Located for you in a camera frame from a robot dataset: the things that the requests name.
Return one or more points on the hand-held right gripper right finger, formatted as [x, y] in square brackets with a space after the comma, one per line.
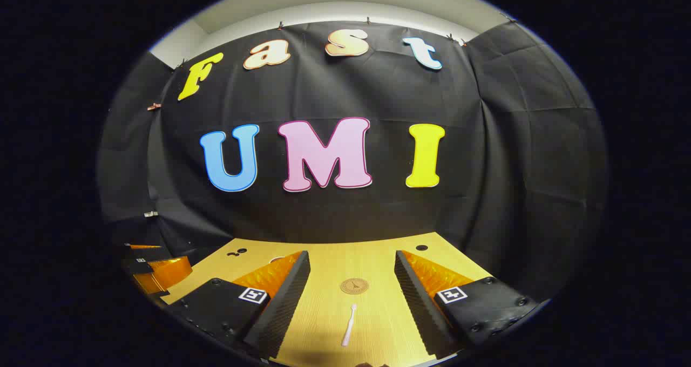
[418, 307]

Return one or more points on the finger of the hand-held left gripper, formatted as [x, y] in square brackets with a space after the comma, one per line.
[170, 272]
[143, 252]

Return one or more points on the round wooden coaster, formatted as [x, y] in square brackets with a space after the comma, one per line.
[354, 286]

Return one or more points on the black backdrop cloth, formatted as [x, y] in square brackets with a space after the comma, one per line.
[334, 97]

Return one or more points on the beige cup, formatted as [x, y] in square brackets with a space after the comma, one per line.
[276, 259]

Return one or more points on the pink toothbrush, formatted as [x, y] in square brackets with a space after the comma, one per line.
[349, 326]

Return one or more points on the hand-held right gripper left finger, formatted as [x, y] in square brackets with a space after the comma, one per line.
[286, 307]

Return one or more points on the wooden desktop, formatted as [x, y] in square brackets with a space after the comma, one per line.
[334, 264]

